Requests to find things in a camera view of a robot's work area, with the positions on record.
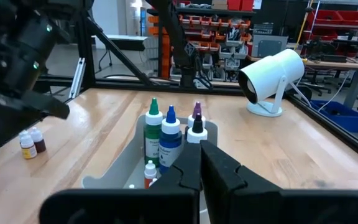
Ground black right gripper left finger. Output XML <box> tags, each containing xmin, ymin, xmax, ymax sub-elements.
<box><xmin>147</xmin><ymin>142</ymin><xmax>202</xmax><ymax>224</ymax></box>

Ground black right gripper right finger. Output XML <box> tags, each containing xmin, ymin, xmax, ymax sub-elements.
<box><xmin>200</xmin><ymin>139</ymin><xmax>283</xmax><ymax>224</ymax></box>

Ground large blue food coloring bottle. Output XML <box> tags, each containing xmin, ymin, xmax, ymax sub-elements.
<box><xmin>158</xmin><ymin>105</ymin><xmax>183</xmax><ymax>175</ymax></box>

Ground small orange food coloring bottle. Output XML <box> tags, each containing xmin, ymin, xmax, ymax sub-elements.
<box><xmin>144</xmin><ymin>159</ymin><xmax>158</xmax><ymax>190</ymax></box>

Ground small yellow food coloring bottle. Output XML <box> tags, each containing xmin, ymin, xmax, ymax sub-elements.
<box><xmin>19</xmin><ymin>129</ymin><xmax>39</xmax><ymax>161</ymax></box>

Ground large black food coloring bottle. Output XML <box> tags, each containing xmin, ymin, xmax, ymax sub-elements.
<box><xmin>186</xmin><ymin>113</ymin><xmax>208</xmax><ymax>144</ymax></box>

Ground large green food coloring bottle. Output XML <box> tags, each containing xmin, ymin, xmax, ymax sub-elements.
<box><xmin>144</xmin><ymin>97</ymin><xmax>163</xmax><ymax>167</ymax></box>

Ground large purple food coloring bottle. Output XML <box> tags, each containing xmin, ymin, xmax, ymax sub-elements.
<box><xmin>185</xmin><ymin>101</ymin><xmax>203</xmax><ymax>141</ymax></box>

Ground grey plastic bin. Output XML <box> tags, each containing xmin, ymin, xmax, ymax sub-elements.
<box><xmin>81</xmin><ymin>114</ymin><xmax>219</xmax><ymax>190</ymax></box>

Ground small dark red coloring bottle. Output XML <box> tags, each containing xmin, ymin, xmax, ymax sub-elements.
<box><xmin>30</xmin><ymin>126</ymin><xmax>47</xmax><ymax>154</ymax></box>

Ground silver aluminium extrusion bar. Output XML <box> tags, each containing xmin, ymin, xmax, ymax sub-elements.
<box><xmin>68</xmin><ymin>57</ymin><xmax>86</xmax><ymax>100</ymax></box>

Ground white desk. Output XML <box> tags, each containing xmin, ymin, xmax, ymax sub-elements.
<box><xmin>92</xmin><ymin>34</ymin><xmax>149</xmax><ymax>52</ymax></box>

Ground blue plastic storage bin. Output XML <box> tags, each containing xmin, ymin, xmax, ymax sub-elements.
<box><xmin>309</xmin><ymin>99</ymin><xmax>358</xmax><ymax>133</ymax></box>

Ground grey electrical cabinet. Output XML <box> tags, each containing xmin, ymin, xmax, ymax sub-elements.
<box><xmin>252</xmin><ymin>34</ymin><xmax>289</xmax><ymax>58</ymax></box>

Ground shelf with orange parts bins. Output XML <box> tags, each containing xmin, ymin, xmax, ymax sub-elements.
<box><xmin>147</xmin><ymin>12</ymin><xmax>251</xmax><ymax>82</ymax></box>

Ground red storage bins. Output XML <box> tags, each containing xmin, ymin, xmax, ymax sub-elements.
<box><xmin>227</xmin><ymin>0</ymin><xmax>255</xmax><ymax>12</ymax></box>

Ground rack with red bins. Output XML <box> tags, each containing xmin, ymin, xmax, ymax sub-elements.
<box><xmin>305</xmin><ymin>9</ymin><xmax>358</xmax><ymax>35</ymax></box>

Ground white projector cable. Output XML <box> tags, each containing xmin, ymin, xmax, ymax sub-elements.
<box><xmin>289</xmin><ymin>80</ymin><xmax>347</xmax><ymax>113</ymax></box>

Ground yellow hanging cable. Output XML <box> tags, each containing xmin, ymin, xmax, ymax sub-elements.
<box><xmin>293</xmin><ymin>0</ymin><xmax>314</xmax><ymax>51</ymax></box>

